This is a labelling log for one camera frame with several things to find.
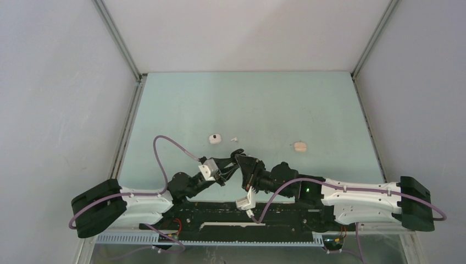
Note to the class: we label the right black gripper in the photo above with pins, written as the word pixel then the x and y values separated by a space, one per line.
pixel 251 168

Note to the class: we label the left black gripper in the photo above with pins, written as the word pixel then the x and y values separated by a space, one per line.
pixel 225 174

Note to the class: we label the white earbud charging case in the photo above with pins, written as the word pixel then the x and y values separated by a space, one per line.
pixel 215 139

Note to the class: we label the pink earbud charging case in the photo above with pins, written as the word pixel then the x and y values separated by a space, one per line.
pixel 300 146

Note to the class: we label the black earbud charging case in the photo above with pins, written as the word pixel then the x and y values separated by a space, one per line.
pixel 237 152

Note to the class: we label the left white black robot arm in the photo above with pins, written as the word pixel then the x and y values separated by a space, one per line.
pixel 110 205

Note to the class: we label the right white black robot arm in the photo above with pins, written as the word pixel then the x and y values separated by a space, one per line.
pixel 406 201

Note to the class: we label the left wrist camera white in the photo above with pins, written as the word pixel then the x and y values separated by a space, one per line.
pixel 209 169

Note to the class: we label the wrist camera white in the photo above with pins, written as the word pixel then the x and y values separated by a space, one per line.
pixel 209 169
pixel 248 202

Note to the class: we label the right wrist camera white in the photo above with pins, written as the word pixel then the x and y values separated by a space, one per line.
pixel 248 202

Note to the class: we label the aluminium rail frame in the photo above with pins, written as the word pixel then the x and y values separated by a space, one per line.
pixel 373 244

